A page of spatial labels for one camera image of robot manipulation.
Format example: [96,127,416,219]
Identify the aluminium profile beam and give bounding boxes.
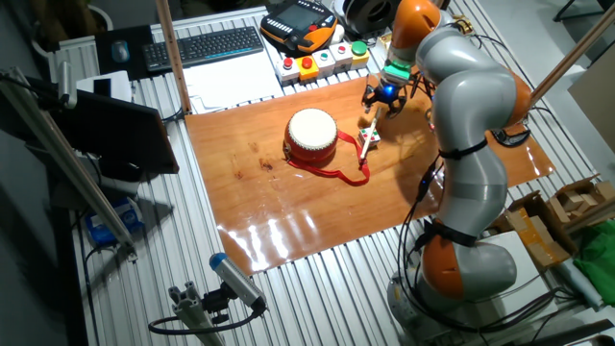
[0,66,138,260]

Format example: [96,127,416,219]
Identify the silver metal post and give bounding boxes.
[57,60,78,110]

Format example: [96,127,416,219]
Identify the wood grain table mat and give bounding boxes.
[184,71,557,276]

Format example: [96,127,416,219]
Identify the black monitor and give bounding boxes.
[26,76,181,175]

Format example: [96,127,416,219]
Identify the brown cardboard sheet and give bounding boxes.
[567,52,615,155]

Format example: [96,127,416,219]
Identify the white flat box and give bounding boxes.
[480,230,558,333]

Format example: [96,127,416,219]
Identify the white box red mushroom button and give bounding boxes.
[274,56,302,87]

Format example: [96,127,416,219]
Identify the white box device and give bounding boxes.
[75,70,134,103]

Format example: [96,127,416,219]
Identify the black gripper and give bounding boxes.
[362,79,410,119]

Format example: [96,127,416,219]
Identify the aluminium camera bracket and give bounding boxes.
[167,282,226,346]

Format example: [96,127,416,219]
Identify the black chair base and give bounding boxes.
[552,0,615,23]

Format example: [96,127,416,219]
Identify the red drum strap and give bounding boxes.
[286,129,372,187]

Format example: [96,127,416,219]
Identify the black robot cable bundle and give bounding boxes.
[396,71,578,335]

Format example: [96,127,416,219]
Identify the green wrist adapter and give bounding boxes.
[381,61,413,87]

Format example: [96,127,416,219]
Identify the black orange teach pendant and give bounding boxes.
[259,0,339,54]

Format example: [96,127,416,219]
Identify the grey depth camera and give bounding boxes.
[209,252,268,312]

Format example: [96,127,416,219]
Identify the white paper roll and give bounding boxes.
[556,259,604,311]

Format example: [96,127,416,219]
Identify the wooden pole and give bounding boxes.
[154,0,193,115]
[529,3,615,105]

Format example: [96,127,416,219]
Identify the white box small green button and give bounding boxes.
[311,48,337,78]

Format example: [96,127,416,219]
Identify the white drumstick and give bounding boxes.
[358,107,383,169]

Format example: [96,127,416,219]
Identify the gold cardboard box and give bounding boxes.
[376,32,394,57]

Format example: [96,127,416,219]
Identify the black round spool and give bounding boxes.
[341,0,403,36]

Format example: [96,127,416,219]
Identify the white paper sheets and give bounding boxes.
[182,50,284,115]

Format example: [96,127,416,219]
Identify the yellow box red button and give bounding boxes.
[294,56,321,82]

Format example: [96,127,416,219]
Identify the brown cardboard box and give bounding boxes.
[499,190,578,270]

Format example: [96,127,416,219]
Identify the green cloth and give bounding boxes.
[574,233,615,307]

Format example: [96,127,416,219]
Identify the blue plastic packet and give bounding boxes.
[85,196,145,247]

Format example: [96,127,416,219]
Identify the black camera cable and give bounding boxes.
[147,307,265,336]

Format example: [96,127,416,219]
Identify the red drum white skin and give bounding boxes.
[283,107,339,164]

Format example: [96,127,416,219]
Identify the white box small red button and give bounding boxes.
[329,41,355,72]

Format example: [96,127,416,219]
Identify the grey computer mouse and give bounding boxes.
[111,39,131,63]

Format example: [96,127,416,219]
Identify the rubik's cube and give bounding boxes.
[357,126,381,149]

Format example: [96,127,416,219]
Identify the black keyboard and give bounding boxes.
[141,25,265,73]

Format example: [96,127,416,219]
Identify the black mouse pad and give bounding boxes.
[94,24,155,82]

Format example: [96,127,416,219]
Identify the cardboard box with wooden blocks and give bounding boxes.
[547,175,615,227]

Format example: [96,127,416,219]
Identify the yellow box big green button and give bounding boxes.
[349,40,371,70]

